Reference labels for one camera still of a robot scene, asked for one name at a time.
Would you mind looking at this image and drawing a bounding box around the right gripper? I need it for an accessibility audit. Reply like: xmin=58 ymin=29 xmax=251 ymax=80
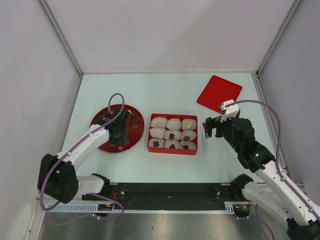
xmin=202 ymin=114 xmax=242 ymax=153

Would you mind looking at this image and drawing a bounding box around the round red plate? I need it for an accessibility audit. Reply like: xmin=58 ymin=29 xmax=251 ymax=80
xmin=91 ymin=104 xmax=145 ymax=153

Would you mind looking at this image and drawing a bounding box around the red box lid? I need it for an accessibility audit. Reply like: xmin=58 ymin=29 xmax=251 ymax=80
xmin=196 ymin=75 xmax=243 ymax=114

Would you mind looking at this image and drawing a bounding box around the red chocolate box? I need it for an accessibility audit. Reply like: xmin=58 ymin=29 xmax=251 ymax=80
xmin=147 ymin=113 xmax=198 ymax=156

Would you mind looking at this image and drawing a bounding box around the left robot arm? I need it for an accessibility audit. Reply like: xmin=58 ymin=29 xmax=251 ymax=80
xmin=37 ymin=106 xmax=131 ymax=204

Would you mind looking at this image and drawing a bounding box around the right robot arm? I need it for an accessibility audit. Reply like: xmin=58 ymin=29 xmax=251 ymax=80
xmin=202 ymin=116 xmax=320 ymax=240

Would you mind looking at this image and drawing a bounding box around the white paper cup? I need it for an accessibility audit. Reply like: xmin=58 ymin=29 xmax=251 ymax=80
xmin=181 ymin=130 xmax=197 ymax=142
xmin=180 ymin=141 xmax=197 ymax=150
xmin=150 ymin=117 xmax=168 ymax=128
xmin=148 ymin=138 xmax=165 ymax=148
xmin=149 ymin=127 xmax=166 ymax=139
xmin=164 ymin=139 xmax=180 ymax=149
xmin=181 ymin=118 xmax=197 ymax=131
xmin=164 ymin=130 xmax=182 ymax=141
xmin=166 ymin=118 xmax=182 ymax=130

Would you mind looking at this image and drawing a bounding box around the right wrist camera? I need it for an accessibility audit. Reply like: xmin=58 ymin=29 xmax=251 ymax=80
xmin=219 ymin=99 xmax=240 ymax=123

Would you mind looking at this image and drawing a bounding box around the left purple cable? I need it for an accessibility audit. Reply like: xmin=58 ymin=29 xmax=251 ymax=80
xmin=39 ymin=92 xmax=126 ymax=227

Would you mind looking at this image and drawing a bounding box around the purple cable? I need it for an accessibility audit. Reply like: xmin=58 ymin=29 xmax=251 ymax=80
xmin=39 ymin=92 xmax=126 ymax=227
xmin=222 ymin=99 xmax=320 ymax=240

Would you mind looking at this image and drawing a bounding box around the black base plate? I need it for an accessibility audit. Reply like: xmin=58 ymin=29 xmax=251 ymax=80
xmin=99 ymin=183 xmax=247 ymax=211

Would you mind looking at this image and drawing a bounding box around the grey cable duct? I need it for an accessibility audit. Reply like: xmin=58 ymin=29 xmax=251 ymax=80
xmin=46 ymin=201 xmax=248 ymax=216

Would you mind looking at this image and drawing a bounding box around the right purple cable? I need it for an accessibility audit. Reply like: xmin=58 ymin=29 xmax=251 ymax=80
xmin=222 ymin=99 xmax=320 ymax=240

